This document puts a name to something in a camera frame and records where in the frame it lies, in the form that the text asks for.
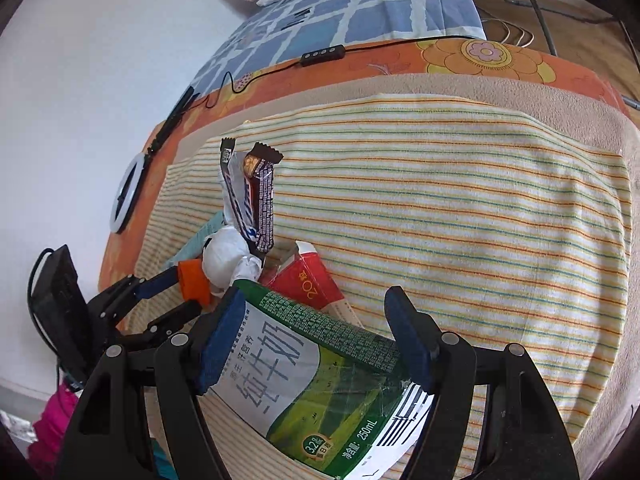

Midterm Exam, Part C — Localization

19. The orange floral bed sheet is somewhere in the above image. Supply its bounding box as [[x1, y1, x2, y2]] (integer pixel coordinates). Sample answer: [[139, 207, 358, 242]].
[[97, 37, 626, 292]]

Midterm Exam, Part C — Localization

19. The small orange box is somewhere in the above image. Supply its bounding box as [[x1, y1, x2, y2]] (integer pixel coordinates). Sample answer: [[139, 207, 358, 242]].
[[177, 259, 213, 307]]

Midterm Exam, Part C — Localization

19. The red and white carton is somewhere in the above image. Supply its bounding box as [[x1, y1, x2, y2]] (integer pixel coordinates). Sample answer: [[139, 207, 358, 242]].
[[260, 241, 366, 332]]

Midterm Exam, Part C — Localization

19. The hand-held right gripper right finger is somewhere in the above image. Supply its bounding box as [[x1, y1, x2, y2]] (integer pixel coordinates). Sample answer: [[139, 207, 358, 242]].
[[384, 285, 583, 480]]

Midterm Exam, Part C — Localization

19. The striped towel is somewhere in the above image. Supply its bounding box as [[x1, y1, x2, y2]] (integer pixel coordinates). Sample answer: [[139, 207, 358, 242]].
[[135, 95, 632, 467], [170, 72, 640, 480]]

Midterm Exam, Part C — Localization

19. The brown candy bar wrapper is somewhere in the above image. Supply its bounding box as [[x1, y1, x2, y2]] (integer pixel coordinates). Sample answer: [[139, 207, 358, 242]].
[[218, 137, 285, 257]]

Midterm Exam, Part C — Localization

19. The green and white milk carton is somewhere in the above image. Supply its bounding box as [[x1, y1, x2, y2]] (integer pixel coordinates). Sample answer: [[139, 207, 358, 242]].
[[197, 280, 436, 480]]

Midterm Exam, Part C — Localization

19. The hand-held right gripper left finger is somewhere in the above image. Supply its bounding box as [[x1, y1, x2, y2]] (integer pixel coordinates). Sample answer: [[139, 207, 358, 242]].
[[52, 284, 251, 480]]

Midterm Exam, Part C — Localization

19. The blue plaid bed sheet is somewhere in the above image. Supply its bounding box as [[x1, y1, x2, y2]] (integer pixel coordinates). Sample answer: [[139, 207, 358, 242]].
[[192, 0, 488, 100]]

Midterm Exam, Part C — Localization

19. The teal plastic bin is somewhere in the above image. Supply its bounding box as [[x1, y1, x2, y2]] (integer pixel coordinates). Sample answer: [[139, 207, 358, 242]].
[[150, 452, 173, 480]]

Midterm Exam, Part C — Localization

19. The light blue squeeze tube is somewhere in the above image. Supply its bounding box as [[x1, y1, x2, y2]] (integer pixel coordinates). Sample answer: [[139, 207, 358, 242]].
[[165, 210, 226, 272]]

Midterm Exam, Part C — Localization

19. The pink cloth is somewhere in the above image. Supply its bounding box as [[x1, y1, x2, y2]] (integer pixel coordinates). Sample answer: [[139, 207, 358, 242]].
[[27, 382, 83, 480]]

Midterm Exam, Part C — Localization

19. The crumpled white plastic bag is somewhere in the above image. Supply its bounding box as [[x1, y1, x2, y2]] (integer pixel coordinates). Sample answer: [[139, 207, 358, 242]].
[[201, 227, 266, 302]]

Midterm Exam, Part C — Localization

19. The white ring light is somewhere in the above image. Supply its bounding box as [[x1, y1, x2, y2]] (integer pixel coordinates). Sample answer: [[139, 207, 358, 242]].
[[111, 152, 153, 235]]

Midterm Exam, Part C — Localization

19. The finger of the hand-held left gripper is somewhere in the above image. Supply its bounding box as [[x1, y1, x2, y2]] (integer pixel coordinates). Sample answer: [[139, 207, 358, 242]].
[[101, 264, 183, 321], [121, 299, 213, 350]]

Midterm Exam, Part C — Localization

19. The black folded tripod stand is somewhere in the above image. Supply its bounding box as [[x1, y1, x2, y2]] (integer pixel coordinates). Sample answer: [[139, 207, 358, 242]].
[[145, 86, 197, 158]]

